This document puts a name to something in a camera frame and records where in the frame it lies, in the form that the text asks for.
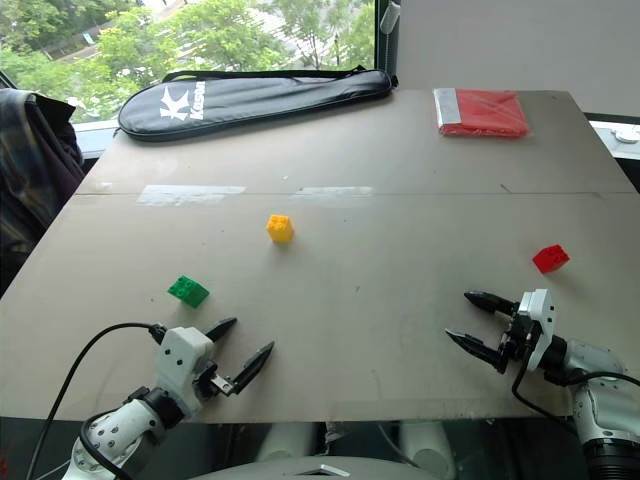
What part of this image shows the silver robot body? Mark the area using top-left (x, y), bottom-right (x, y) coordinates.
top-left (197, 422), bottom-right (459, 480)

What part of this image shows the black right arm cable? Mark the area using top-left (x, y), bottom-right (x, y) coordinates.
top-left (510, 344), bottom-right (640, 431)

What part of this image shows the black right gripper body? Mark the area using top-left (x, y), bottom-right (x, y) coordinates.
top-left (497, 301), bottom-right (543, 375)

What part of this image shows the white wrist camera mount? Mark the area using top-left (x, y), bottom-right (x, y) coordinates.
top-left (154, 326), bottom-right (218, 417)
top-left (516, 288), bottom-right (555, 372)

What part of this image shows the red folded cloth package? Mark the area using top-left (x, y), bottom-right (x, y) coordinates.
top-left (432, 87), bottom-right (530, 139)

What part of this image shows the green toy brick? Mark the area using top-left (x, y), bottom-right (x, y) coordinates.
top-left (167, 275), bottom-right (211, 308)

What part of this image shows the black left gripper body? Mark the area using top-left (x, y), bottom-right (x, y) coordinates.
top-left (193, 363), bottom-right (237, 402)

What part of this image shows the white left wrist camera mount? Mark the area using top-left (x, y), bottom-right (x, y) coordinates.
top-left (154, 326), bottom-right (218, 417)

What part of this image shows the dark plaid jacket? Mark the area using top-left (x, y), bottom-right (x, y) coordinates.
top-left (0, 87), bottom-right (86, 296)

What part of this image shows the red toy brick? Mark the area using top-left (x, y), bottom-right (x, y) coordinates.
top-left (531, 244), bottom-right (571, 275)

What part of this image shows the black racket bag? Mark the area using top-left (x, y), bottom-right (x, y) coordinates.
top-left (113, 65), bottom-right (399, 143)

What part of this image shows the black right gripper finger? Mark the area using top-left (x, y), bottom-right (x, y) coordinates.
top-left (463, 290), bottom-right (521, 317)
top-left (444, 328), bottom-right (504, 364)

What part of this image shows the yellow toy brick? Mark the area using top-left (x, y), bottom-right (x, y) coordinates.
top-left (265, 214), bottom-right (295, 244)

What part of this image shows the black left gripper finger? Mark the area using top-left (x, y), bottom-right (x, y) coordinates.
top-left (221, 341), bottom-right (276, 395)
top-left (202, 317), bottom-right (238, 345)

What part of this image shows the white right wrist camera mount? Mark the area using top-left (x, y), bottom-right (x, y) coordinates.
top-left (516, 288), bottom-right (555, 372)

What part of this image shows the white window blind handle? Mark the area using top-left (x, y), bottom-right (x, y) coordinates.
top-left (379, 1), bottom-right (401, 34)

